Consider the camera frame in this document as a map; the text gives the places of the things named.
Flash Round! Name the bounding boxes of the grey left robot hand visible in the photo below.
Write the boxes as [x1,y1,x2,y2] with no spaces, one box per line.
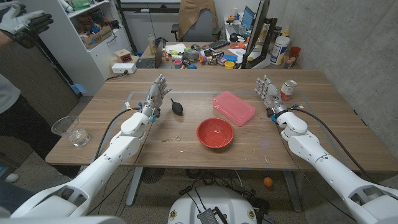
[141,73,172,118]

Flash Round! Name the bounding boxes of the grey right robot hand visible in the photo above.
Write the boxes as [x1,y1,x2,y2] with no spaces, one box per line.
[254,75,289,118]

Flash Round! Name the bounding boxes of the red white soup can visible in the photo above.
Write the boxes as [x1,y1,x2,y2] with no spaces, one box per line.
[280,79,297,101]

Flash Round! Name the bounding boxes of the person's bare forearm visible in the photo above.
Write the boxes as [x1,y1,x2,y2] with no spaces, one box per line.
[0,30,13,50]

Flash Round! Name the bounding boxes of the black rubber air blower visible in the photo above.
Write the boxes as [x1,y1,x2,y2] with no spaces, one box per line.
[170,98,184,116]

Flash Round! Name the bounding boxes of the pink plastic tray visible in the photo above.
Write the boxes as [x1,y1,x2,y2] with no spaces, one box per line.
[212,90,256,127]

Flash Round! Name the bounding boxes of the red bowl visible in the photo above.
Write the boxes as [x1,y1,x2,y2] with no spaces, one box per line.
[196,117,234,149]

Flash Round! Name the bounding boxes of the dark laptop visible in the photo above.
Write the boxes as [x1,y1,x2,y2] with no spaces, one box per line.
[136,39,164,69]

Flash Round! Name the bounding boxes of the wooden back desk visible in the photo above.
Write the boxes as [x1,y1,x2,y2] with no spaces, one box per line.
[139,41,302,70]

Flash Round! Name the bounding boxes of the white power box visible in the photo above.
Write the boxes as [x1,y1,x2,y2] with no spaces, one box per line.
[111,62,137,75]

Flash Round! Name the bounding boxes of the white canister blue label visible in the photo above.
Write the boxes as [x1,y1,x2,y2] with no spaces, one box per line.
[269,35,291,65]

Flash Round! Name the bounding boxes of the clear drink bottle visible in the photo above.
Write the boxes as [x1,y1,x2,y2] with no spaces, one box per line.
[147,32,157,55]

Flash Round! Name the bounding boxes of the small cardboard box red print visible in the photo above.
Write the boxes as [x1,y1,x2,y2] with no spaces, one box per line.
[114,49,132,63]

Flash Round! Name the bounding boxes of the grey tape roll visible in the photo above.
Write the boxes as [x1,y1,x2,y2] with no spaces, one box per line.
[182,49,200,61]

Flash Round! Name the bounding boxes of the black computer monitor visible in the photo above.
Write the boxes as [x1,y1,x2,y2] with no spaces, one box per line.
[241,0,278,70]

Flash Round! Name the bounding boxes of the black headphones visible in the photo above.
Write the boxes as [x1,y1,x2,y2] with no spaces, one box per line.
[229,32,247,43]

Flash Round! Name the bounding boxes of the white shelf unit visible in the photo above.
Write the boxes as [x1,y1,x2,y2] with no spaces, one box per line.
[18,0,133,96]

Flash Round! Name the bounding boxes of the black keyboard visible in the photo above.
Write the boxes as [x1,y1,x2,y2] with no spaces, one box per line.
[208,39,230,50]

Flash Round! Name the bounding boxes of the grey office chair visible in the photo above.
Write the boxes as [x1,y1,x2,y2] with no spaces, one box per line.
[170,8,222,42]

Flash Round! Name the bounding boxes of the blue box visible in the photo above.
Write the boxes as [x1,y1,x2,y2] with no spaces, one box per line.
[241,5,255,31]

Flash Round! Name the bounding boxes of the round black floor fan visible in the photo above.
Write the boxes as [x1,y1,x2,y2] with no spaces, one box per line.
[141,167,165,184]

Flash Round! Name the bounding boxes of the clear plastic cup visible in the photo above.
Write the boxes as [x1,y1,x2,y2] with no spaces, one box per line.
[50,115,90,147]

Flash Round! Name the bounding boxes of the grey table leg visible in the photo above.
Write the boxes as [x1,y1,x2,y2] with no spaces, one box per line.
[126,167,144,207]
[282,170,303,213]

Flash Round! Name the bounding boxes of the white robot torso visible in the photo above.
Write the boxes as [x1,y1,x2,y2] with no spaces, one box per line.
[167,185,258,224]

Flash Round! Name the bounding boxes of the black box on torso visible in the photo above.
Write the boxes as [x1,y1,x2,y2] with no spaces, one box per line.
[197,208,220,224]

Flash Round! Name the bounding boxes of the person in grey shirt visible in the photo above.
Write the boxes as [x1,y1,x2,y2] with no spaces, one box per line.
[0,73,81,184]

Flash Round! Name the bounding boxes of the black white glove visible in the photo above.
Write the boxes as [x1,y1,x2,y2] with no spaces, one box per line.
[0,1,54,49]

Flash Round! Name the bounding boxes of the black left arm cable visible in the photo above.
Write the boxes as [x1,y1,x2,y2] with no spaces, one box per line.
[93,107,142,162]

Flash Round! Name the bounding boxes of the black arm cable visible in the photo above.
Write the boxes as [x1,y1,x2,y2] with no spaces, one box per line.
[289,107,374,184]
[93,107,142,162]

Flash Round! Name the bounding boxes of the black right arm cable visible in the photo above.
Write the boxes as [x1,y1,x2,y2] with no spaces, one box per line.
[289,107,374,184]

